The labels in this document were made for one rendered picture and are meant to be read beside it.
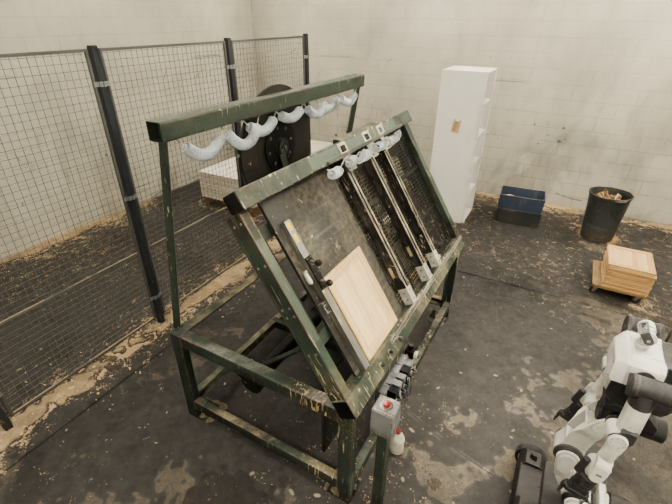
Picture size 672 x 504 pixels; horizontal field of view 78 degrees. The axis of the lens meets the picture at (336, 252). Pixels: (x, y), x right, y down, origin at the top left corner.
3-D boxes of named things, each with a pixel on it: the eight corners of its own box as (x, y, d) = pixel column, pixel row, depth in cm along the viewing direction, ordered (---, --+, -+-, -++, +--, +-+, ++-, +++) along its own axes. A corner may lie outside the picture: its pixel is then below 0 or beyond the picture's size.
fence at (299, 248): (360, 370, 238) (365, 370, 235) (279, 224, 220) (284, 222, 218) (364, 365, 242) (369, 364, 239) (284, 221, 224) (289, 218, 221)
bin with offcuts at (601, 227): (617, 249, 547) (635, 203, 515) (574, 240, 568) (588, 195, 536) (616, 233, 587) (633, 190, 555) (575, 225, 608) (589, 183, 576)
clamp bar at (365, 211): (404, 307, 290) (434, 300, 275) (324, 151, 268) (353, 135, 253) (409, 299, 297) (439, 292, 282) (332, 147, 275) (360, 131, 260)
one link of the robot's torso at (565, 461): (591, 489, 244) (583, 427, 229) (591, 521, 229) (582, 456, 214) (561, 483, 253) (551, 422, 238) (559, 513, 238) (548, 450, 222)
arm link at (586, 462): (596, 472, 205) (608, 459, 199) (596, 490, 196) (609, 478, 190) (572, 459, 208) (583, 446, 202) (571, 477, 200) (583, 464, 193)
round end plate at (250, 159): (252, 219, 279) (240, 93, 240) (246, 217, 281) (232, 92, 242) (315, 183, 339) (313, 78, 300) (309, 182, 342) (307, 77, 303)
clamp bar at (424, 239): (430, 268, 334) (458, 261, 319) (364, 132, 311) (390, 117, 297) (434, 263, 341) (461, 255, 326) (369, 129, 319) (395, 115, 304)
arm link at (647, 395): (658, 404, 175) (671, 380, 169) (661, 419, 168) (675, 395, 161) (626, 393, 180) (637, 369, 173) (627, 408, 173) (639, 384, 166)
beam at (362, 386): (341, 420, 225) (356, 420, 218) (330, 402, 222) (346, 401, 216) (454, 248, 392) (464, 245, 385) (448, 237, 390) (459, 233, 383)
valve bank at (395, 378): (395, 425, 243) (399, 396, 231) (373, 414, 249) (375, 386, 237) (424, 370, 281) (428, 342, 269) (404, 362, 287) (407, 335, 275)
